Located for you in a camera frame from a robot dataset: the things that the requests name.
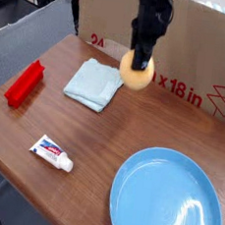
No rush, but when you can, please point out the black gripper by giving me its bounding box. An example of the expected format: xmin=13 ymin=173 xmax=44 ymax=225
xmin=131 ymin=0 xmax=174 ymax=71

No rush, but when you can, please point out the yellow ball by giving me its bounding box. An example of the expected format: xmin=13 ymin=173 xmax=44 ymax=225
xmin=119 ymin=50 xmax=154 ymax=90

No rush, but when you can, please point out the blue plate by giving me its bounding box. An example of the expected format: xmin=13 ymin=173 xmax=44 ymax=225
xmin=109 ymin=147 xmax=223 ymax=225

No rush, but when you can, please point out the light blue folded cloth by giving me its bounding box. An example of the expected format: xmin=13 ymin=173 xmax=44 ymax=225
xmin=64 ymin=59 xmax=123 ymax=113

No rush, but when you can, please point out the red plastic block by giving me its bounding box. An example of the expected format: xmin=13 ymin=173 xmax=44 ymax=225
xmin=5 ymin=60 xmax=44 ymax=109

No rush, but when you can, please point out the grey fabric partition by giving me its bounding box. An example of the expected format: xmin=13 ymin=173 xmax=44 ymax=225
xmin=0 ymin=0 xmax=76 ymax=85

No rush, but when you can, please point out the white toothpaste tube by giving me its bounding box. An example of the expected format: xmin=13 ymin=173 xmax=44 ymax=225
xmin=29 ymin=135 xmax=73 ymax=173

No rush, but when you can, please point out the cardboard box wall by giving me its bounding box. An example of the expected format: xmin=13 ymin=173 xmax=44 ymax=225
xmin=79 ymin=0 xmax=225 ymax=122

